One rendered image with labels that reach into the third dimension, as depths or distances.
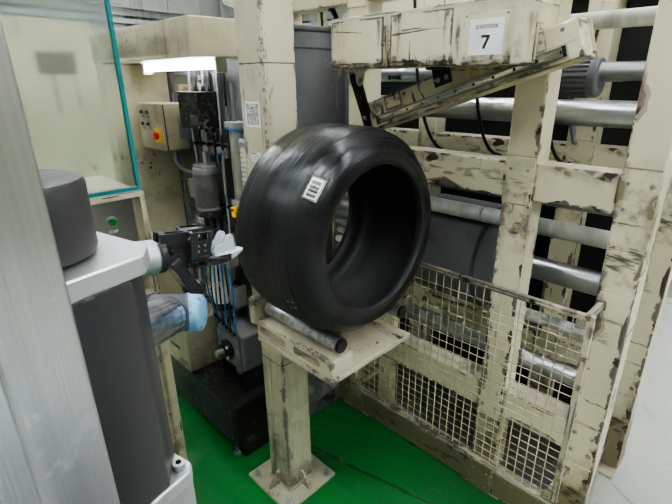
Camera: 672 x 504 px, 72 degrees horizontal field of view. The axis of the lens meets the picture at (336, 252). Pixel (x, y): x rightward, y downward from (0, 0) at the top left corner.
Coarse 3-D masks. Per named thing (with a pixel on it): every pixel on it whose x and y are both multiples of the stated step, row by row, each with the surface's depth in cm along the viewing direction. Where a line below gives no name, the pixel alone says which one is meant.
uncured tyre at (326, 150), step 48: (288, 144) 122; (336, 144) 114; (384, 144) 121; (288, 192) 111; (336, 192) 112; (384, 192) 158; (240, 240) 124; (288, 240) 110; (384, 240) 161; (288, 288) 116; (336, 288) 159; (384, 288) 153
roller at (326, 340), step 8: (272, 312) 148; (280, 312) 146; (280, 320) 146; (288, 320) 143; (296, 320) 141; (296, 328) 140; (304, 328) 138; (312, 328) 136; (312, 336) 135; (320, 336) 133; (328, 336) 132; (336, 336) 131; (328, 344) 131; (336, 344) 129; (344, 344) 130
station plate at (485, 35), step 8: (504, 16) 106; (472, 24) 111; (480, 24) 110; (488, 24) 109; (496, 24) 107; (504, 24) 106; (472, 32) 112; (480, 32) 110; (488, 32) 109; (496, 32) 108; (472, 40) 112; (480, 40) 111; (488, 40) 110; (496, 40) 108; (472, 48) 113; (480, 48) 112; (488, 48) 110; (496, 48) 109
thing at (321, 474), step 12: (264, 468) 201; (312, 468) 201; (324, 468) 201; (264, 480) 195; (312, 480) 195; (324, 480) 195; (276, 492) 189; (288, 492) 189; (300, 492) 189; (312, 492) 190
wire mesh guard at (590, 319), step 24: (504, 288) 141; (456, 312) 156; (576, 312) 127; (432, 336) 167; (384, 360) 190; (408, 360) 179; (528, 360) 142; (456, 384) 165; (504, 384) 150; (528, 384) 144; (576, 384) 132; (504, 408) 153; (576, 408) 135; (432, 432) 179; (480, 432) 163; (552, 432) 142; (480, 456) 167; (552, 456) 145; (552, 480) 147
